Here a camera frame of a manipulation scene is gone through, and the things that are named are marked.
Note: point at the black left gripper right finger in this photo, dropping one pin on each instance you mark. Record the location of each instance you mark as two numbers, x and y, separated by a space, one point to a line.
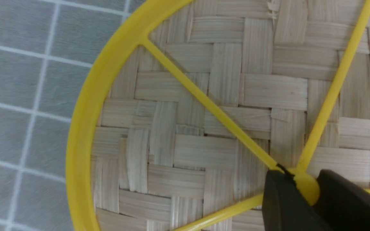
343 205

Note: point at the yellow woven bamboo steamer lid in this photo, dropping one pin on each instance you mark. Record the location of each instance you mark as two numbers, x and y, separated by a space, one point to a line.
192 102

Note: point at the grey checked tablecloth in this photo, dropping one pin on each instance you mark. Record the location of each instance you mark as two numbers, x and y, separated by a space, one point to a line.
47 48

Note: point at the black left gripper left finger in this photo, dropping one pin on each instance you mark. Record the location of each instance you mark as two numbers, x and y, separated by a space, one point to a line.
288 201

